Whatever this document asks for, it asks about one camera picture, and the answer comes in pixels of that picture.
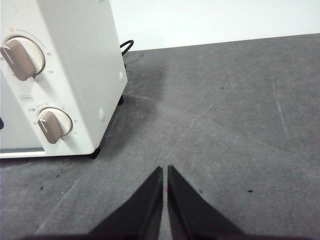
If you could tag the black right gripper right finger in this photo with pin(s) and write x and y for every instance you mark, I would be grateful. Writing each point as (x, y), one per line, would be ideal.
(190, 215)

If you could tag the white Toshiba toaster oven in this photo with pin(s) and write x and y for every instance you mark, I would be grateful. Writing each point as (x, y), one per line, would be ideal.
(82, 62)

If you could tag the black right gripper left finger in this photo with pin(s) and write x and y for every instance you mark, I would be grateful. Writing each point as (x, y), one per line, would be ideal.
(140, 215)

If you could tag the beige oven knob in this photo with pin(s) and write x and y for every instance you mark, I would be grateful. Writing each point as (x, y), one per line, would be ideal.
(20, 60)
(51, 127)

